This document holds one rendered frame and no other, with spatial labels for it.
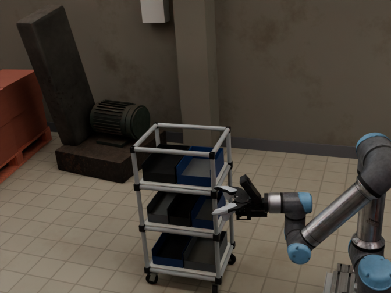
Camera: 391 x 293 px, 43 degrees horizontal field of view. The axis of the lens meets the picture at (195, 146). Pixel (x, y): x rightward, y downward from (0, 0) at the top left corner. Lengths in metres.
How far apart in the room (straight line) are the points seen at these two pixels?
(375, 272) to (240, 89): 3.35
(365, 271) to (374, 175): 0.37
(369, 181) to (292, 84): 3.23
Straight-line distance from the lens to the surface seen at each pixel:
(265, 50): 4.75
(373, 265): 1.85
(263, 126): 4.99
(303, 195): 1.79
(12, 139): 5.20
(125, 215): 4.14
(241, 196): 1.79
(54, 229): 4.14
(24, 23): 4.53
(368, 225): 1.87
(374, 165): 1.64
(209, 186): 2.86
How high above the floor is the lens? 2.15
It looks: 24 degrees down
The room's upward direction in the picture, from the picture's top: 4 degrees counter-clockwise
